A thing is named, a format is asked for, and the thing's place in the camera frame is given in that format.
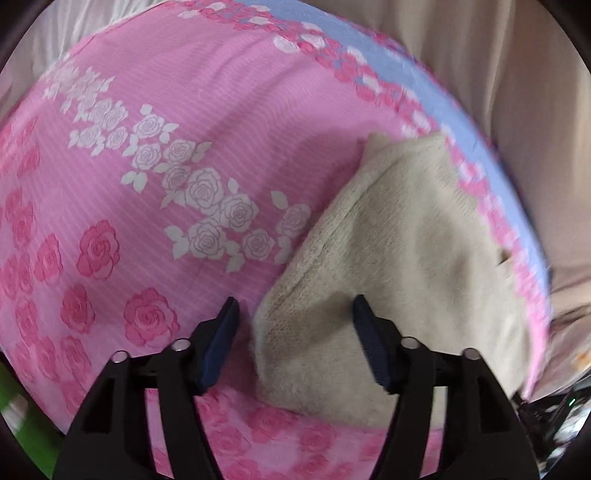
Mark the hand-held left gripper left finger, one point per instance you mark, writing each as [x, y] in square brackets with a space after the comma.
[220, 344]

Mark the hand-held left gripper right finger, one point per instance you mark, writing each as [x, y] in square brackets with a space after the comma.
[370, 346]

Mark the beige sweater with black hearts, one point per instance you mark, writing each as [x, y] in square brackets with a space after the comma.
[406, 277]

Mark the pink floral bedsheet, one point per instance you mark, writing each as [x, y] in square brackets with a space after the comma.
[161, 184]

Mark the green object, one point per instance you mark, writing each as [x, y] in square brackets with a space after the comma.
[23, 429]

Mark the beige draped cloth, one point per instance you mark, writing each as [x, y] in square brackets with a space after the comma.
[521, 115]

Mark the white curtain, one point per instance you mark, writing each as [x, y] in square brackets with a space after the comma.
[69, 32]

